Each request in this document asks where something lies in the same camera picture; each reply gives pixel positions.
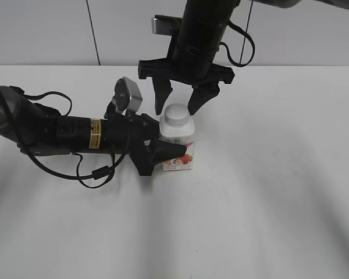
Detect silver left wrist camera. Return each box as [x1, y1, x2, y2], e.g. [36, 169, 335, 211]
[112, 77, 143, 113]

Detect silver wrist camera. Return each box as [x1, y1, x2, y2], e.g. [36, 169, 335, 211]
[151, 15, 182, 36]
[112, 77, 143, 113]

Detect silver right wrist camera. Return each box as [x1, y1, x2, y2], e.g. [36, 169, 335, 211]
[151, 15, 182, 36]

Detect white yogurt bottle strawberry label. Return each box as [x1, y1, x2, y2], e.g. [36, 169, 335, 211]
[159, 115, 196, 172]

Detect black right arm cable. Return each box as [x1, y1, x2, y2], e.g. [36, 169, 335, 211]
[219, 20, 255, 68]

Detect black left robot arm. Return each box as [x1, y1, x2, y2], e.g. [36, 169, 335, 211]
[0, 77, 186, 176]

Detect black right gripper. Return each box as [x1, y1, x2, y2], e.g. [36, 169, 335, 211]
[138, 35, 235, 116]

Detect white ribbed bottle cap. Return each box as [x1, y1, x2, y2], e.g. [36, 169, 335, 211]
[164, 103, 190, 127]

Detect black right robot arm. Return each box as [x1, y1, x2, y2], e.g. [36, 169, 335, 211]
[138, 0, 256, 115]

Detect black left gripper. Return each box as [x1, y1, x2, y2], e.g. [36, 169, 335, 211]
[100, 112, 187, 176]

